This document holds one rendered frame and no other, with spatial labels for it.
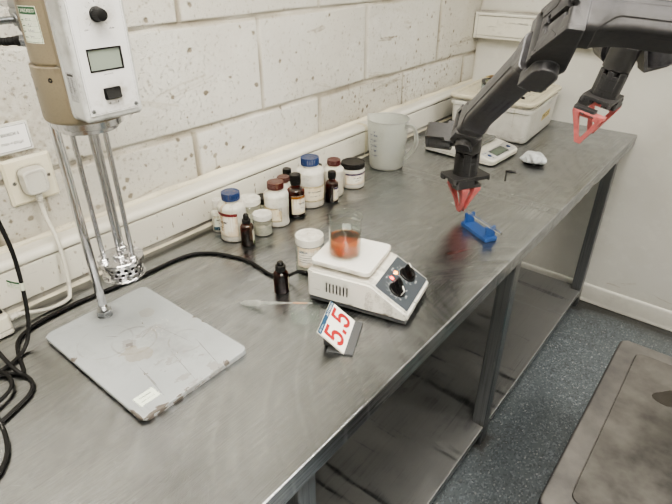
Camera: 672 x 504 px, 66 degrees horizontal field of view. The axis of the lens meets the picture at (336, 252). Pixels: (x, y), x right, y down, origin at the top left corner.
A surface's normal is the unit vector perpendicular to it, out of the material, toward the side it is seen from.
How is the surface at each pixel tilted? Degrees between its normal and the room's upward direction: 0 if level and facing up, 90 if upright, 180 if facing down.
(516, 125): 93
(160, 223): 90
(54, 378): 0
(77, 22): 90
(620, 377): 0
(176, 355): 0
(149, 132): 90
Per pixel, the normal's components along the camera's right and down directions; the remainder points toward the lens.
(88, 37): 0.78, 0.31
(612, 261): -0.63, 0.39
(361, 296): -0.43, 0.45
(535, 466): 0.00, -0.87
